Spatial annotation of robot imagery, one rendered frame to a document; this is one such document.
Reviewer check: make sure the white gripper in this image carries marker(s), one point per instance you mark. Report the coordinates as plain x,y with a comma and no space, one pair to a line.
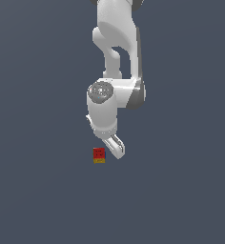
115,145

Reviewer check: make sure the red and yellow cube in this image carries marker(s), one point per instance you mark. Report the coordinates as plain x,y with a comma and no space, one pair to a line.
99,155

